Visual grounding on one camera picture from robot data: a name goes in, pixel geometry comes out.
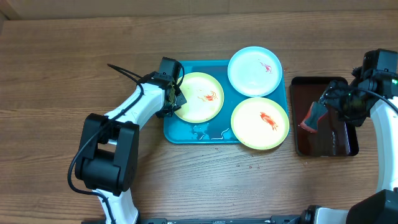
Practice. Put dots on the teal plastic tray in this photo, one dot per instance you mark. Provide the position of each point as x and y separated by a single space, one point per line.
217 130

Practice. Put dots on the dark brown rectangular tray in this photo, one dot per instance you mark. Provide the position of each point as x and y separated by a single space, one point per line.
334 137

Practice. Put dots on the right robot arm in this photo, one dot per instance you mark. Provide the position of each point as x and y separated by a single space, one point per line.
377 101

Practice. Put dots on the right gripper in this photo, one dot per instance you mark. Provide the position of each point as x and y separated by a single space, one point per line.
333 98

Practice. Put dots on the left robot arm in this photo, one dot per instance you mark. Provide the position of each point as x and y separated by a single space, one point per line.
106 161

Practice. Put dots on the red and green sponge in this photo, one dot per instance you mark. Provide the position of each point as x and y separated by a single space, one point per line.
316 112

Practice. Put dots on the yellow plate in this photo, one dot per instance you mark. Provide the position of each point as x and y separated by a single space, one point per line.
260 123
204 96

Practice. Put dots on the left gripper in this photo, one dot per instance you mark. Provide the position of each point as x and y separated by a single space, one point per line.
181 101

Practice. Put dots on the light blue plate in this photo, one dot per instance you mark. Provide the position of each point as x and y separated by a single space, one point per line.
255 71

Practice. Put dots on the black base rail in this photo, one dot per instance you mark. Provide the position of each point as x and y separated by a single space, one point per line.
275 219

